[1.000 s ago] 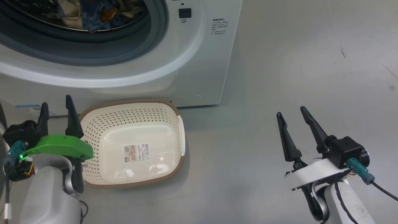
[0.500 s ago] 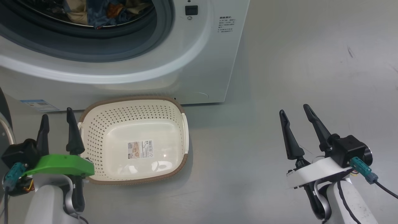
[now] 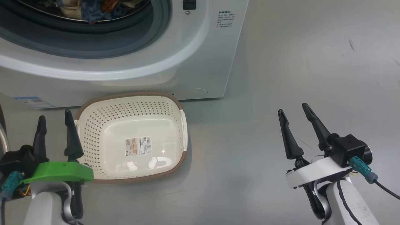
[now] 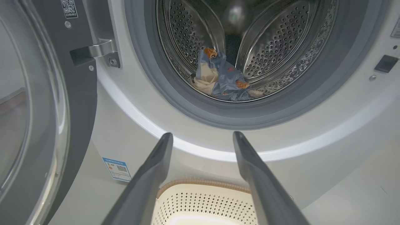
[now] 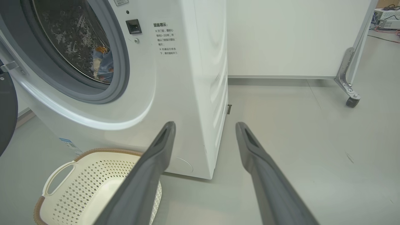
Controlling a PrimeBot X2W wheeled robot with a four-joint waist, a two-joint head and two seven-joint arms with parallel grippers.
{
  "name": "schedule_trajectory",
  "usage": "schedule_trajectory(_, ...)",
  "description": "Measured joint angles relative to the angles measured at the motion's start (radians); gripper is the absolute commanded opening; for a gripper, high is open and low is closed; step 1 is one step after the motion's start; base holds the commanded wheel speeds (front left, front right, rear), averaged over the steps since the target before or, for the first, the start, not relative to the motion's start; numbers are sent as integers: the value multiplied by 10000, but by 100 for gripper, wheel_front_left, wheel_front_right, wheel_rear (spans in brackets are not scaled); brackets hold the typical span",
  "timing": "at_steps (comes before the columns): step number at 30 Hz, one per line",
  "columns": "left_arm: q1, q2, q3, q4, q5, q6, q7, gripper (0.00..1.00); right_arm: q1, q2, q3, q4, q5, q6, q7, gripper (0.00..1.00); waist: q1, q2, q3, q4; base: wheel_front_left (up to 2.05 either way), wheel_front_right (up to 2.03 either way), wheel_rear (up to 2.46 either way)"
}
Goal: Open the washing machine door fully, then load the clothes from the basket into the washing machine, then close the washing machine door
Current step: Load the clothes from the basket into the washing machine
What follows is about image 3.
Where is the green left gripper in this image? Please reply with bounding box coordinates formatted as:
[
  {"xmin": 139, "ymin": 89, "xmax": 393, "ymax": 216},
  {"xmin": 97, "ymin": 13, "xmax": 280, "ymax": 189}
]
[{"xmin": 21, "ymin": 109, "xmax": 94, "ymax": 220}]

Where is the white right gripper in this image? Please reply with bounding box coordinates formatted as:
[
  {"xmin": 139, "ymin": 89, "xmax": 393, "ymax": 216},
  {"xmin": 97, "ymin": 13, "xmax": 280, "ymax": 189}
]
[{"xmin": 278, "ymin": 103, "xmax": 353, "ymax": 220}]

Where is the washing machine glass door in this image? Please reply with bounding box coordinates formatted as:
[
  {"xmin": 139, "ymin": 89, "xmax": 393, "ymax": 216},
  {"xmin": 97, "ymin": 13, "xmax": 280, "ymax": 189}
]
[{"xmin": 0, "ymin": 103, "xmax": 11, "ymax": 157}]

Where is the white front-load washing machine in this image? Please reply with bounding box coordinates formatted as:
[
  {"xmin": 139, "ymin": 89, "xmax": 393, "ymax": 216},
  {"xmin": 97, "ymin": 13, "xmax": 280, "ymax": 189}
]
[{"xmin": 0, "ymin": 0, "xmax": 249, "ymax": 109}]

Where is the blue energy label sticker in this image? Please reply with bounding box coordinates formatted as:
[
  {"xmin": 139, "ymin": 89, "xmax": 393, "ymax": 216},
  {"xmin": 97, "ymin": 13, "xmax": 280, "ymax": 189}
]
[{"xmin": 14, "ymin": 96, "xmax": 55, "ymax": 109}]

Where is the white perforated basket brown rim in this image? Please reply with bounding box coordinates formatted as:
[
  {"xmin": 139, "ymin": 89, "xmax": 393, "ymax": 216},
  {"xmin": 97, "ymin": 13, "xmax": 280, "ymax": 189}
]
[{"xmin": 74, "ymin": 92, "xmax": 188, "ymax": 184}]

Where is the basket barcode sticker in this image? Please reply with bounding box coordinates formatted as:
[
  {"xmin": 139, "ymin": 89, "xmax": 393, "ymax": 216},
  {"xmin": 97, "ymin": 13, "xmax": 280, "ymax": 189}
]
[{"xmin": 125, "ymin": 136, "xmax": 152, "ymax": 156}]

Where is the small printed text label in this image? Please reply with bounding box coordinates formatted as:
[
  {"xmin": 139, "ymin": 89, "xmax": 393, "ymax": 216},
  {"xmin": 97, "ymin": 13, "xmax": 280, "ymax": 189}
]
[{"xmin": 217, "ymin": 11, "xmax": 236, "ymax": 28}]

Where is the teal plug left camera cable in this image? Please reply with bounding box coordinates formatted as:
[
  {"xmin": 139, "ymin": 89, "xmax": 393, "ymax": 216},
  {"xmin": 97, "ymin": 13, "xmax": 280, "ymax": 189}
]
[{"xmin": 0, "ymin": 171, "xmax": 24, "ymax": 225}]

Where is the teal plug camera cable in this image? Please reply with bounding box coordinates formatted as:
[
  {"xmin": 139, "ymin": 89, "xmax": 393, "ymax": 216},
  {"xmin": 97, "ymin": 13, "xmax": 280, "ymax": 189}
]
[
  {"xmin": 349, "ymin": 156, "xmax": 400, "ymax": 200},
  {"xmin": 0, "ymin": 171, "xmax": 24, "ymax": 225}
]

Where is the teal plug right camera cable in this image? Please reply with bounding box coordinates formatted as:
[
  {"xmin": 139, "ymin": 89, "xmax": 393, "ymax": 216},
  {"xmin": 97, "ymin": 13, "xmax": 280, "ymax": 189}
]
[{"xmin": 349, "ymin": 156, "xmax": 400, "ymax": 200}]

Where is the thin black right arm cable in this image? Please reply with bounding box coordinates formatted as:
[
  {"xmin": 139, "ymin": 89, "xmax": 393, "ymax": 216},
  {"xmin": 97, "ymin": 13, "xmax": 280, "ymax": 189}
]
[{"xmin": 336, "ymin": 180, "xmax": 363, "ymax": 225}]

